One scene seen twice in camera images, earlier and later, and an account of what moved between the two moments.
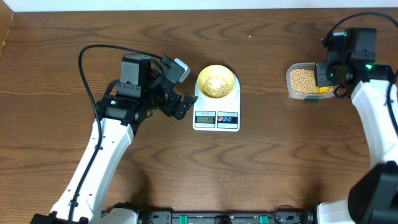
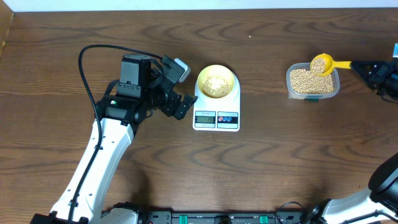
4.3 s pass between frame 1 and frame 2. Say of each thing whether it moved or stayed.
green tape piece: stayed
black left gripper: stayed
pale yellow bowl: stayed
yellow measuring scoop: moved
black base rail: stayed
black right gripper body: moved
